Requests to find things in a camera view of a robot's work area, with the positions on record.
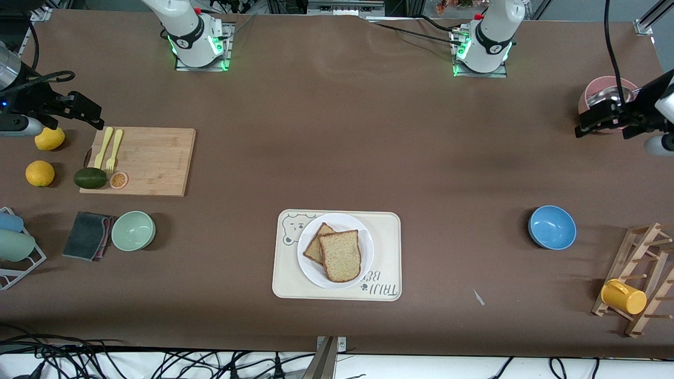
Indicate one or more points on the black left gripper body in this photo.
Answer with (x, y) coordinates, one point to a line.
(639, 107)

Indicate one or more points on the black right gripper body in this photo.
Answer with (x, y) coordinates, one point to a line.
(32, 100)

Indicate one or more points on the white round plate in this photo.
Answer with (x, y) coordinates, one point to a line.
(310, 263)

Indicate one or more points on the plain bread slice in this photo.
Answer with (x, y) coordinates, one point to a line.
(341, 255)

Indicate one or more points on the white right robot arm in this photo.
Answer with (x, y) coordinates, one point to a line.
(184, 26)

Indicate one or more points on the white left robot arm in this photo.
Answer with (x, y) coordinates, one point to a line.
(489, 31)

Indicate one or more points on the metal ladle spoon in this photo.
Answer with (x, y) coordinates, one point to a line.
(603, 96)

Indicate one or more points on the yellow plastic knife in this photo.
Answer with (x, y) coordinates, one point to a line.
(103, 145)

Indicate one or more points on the pink bowl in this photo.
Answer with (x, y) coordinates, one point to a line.
(592, 84)

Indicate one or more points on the yellow plastic fork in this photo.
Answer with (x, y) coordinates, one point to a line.
(115, 147)

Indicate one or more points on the yellow lemon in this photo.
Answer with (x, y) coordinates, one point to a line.
(51, 141)
(40, 173)

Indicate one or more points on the dark green avocado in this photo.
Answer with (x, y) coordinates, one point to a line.
(90, 178)

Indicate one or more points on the orange slice toy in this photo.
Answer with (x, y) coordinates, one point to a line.
(118, 180)

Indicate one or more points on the bamboo cutting board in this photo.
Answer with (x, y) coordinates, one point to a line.
(152, 158)

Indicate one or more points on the blue bowl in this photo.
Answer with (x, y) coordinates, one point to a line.
(552, 227)

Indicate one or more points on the folded grey pink cloth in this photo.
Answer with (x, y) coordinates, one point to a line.
(84, 236)

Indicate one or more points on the mint green bowl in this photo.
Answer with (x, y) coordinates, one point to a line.
(133, 230)

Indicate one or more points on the pale blue cup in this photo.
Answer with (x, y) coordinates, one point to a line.
(10, 222)

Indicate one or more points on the pale green cup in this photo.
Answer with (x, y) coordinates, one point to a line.
(16, 245)

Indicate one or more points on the wooden mug rack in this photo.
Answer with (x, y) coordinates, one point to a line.
(653, 263)

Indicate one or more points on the yellow mug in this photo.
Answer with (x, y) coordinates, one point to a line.
(624, 297)

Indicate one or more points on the white tape scrap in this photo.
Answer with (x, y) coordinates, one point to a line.
(478, 297)

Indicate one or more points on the cream bear print tray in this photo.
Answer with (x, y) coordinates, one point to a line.
(387, 247)

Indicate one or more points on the grey background equipment box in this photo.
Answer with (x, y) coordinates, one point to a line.
(342, 7)

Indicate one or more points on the aluminium frame profile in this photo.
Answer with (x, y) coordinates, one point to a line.
(653, 16)
(42, 13)

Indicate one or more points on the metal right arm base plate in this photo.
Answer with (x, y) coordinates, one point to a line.
(202, 68)

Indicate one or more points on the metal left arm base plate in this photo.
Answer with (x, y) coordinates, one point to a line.
(479, 75)

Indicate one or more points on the metal table edge bracket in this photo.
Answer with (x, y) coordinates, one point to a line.
(327, 360)

